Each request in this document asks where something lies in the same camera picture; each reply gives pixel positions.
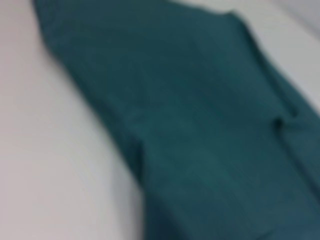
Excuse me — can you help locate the blue shirt with FREE print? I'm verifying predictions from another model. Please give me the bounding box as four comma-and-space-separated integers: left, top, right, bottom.
31, 0, 320, 240

